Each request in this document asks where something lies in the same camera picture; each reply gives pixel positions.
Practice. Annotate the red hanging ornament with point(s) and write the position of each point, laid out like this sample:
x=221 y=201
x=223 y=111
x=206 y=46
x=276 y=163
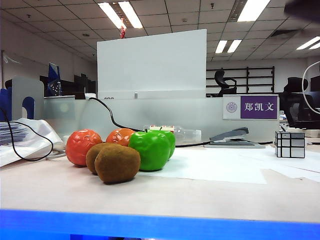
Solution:
x=122 y=32

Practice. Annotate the glossy plastic orange fruit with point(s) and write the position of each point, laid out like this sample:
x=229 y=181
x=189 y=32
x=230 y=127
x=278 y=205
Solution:
x=80 y=145
x=118 y=137

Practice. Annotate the green plastic apple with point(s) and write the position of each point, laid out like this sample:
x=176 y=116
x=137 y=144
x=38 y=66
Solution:
x=170 y=140
x=150 y=152

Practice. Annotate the grey stapler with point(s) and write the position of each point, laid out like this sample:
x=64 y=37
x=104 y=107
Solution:
x=230 y=135

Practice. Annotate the black shelf rack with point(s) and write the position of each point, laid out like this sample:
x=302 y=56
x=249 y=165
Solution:
x=247 y=80

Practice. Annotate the stack of printed papers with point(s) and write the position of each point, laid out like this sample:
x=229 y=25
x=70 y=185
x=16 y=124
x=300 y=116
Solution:
x=12 y=135

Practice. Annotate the ceiling air vent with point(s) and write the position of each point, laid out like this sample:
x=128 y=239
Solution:
x=285 y=33

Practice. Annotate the blue triangular trophy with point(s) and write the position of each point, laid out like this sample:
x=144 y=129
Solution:
x=53 y=75

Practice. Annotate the fluorescent ceiling light panel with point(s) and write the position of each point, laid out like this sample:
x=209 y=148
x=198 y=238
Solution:
x=221 y=46
x=234 y=46
x=130 y=15
x=308 y=43
x=110 y=13
x=252 y=10

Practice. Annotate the frosted desk partition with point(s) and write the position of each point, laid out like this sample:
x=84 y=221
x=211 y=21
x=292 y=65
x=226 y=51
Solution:
x=195 y=117

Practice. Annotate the white blue file holder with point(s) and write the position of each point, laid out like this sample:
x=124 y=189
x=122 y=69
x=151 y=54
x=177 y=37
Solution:
x=27 y=87

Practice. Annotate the clear bottle with red label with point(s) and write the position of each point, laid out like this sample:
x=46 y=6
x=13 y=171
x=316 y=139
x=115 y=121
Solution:
x=187 y=135

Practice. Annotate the white plastic bag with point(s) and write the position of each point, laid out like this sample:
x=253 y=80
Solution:
x=42 y=130

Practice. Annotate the white power strip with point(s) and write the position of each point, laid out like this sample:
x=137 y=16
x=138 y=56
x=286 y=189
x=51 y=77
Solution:
x=64 y=142

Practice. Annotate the black office chair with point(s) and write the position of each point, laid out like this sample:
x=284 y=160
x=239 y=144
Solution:
x=220 y=76
x=295 y=85

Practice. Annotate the white paper sheet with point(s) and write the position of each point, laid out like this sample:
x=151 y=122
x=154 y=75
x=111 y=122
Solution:
x=225 y=167
x=300 y=167

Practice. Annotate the brown fuzzy kiwi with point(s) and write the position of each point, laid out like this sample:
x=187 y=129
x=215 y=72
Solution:
x=117 y=165
x=92 y=156

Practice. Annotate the small silver clip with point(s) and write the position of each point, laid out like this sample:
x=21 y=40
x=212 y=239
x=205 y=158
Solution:
x=136 y=95

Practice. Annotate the silver mirror cube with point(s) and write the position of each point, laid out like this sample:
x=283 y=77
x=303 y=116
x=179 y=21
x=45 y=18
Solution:
x=290 y=145

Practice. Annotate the purple white name plate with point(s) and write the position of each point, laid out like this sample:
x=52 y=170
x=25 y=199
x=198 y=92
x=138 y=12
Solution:
x=258 y=107

